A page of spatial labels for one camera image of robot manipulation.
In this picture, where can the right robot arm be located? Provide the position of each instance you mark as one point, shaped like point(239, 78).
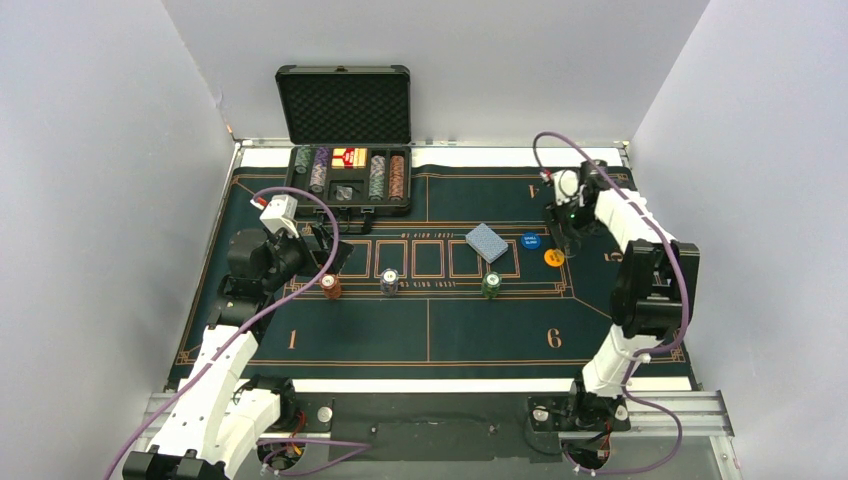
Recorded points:
point(651, 300)

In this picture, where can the purple chip row in case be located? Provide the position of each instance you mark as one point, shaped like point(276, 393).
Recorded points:
point(319, 170)

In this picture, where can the clear bag in case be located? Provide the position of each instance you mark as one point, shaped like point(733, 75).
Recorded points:
point(344, 193)

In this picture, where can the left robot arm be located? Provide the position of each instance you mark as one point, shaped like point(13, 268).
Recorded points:
point(212, 422)

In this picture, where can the green poker chip stack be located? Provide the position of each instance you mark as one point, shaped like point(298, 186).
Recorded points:
point(491, 285)

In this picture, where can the green poker table mat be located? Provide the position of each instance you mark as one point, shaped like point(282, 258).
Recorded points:
point(545, 322)

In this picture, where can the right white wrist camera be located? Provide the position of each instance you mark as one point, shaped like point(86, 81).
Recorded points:
point(566, 184)

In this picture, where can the blue chip row in case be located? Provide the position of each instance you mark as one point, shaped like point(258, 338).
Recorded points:
point(377, 178)

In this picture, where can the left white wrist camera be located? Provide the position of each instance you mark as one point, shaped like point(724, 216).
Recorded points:
point(278, 215)

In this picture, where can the blue small blind button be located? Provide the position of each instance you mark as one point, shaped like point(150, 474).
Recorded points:
point(531, 241)

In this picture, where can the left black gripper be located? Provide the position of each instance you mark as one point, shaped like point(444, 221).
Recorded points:
point(311, 261)

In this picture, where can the green chip row in case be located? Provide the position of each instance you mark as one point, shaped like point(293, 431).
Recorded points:
point(303, 159)

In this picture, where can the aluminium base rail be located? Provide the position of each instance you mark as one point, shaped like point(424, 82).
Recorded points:
point(657, 435)

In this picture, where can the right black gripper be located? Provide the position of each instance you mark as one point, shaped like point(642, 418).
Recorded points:
point(557, 217)

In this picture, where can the orange chip row in case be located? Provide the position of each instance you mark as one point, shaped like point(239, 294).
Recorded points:
point(396, 178)

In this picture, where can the blue playing card deck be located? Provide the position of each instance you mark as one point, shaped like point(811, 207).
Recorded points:
point(486, 243)

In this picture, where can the red playing card box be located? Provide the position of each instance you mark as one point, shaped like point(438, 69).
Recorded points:
point(349, 158)

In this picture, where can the orange poker chip stack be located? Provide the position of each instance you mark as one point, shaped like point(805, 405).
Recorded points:
point(331, 286)

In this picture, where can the black poker chip case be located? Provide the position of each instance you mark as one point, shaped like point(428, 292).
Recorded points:
point(354, 107)

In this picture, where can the yellow big blind button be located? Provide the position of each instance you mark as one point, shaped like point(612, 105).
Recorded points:
point(554, 258)

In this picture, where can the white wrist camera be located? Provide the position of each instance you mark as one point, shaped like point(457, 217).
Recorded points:
point(278, 215)
point(566, 184)

